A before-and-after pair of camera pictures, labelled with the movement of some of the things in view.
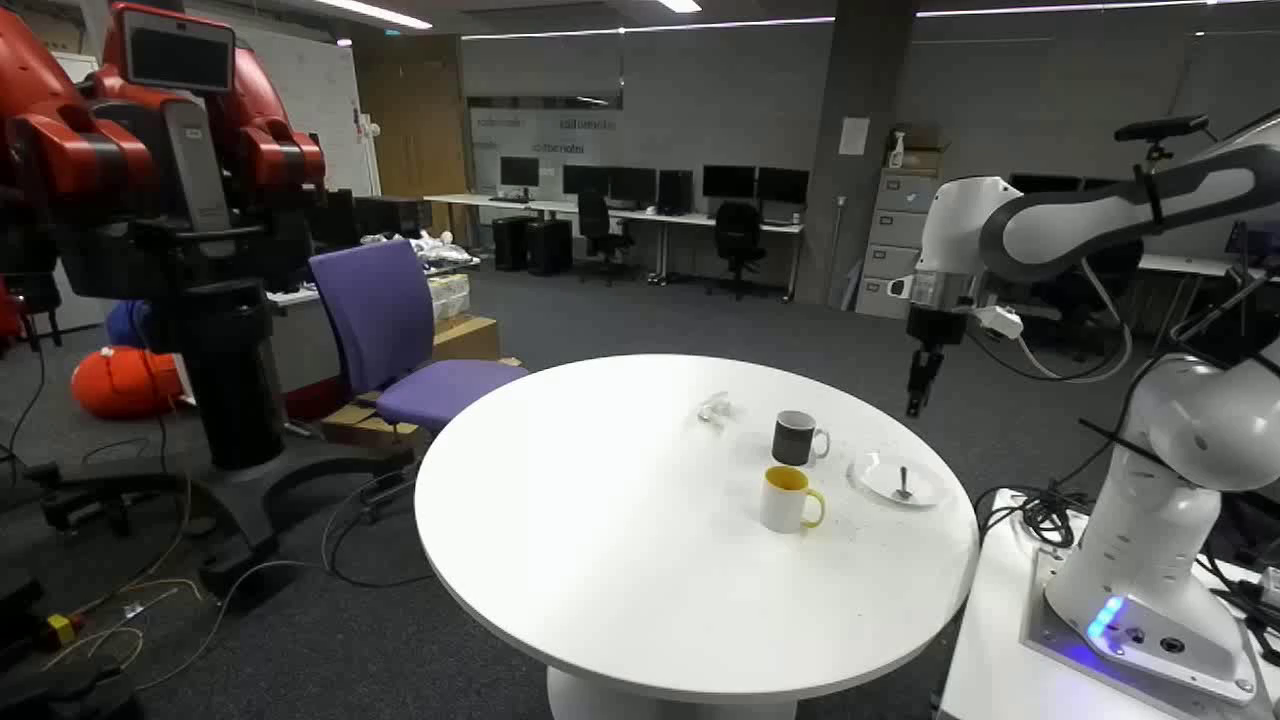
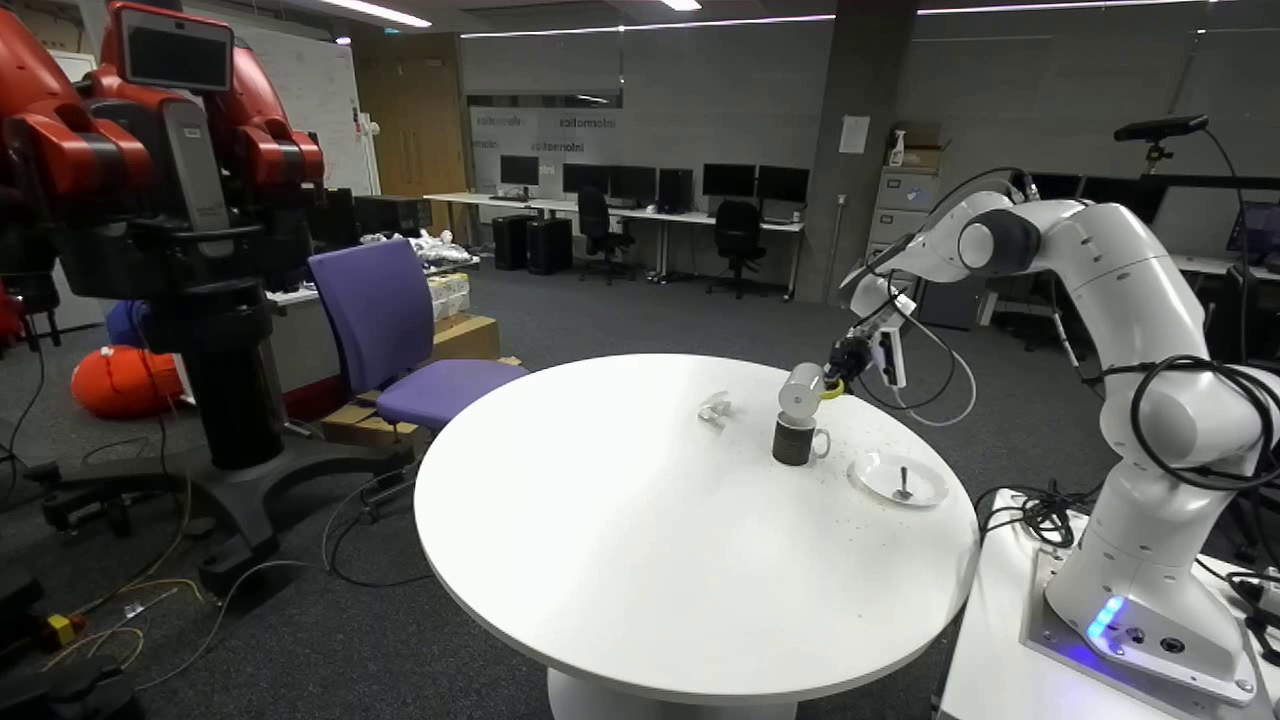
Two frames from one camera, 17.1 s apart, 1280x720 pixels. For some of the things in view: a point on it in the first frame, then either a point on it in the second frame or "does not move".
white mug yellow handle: [788, 502] -> [802, 390]
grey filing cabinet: [894, 242] does not move
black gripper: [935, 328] -> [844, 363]
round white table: [683, 536] does not move
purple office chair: [382, 308] does not move
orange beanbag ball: [126, 382] does not move
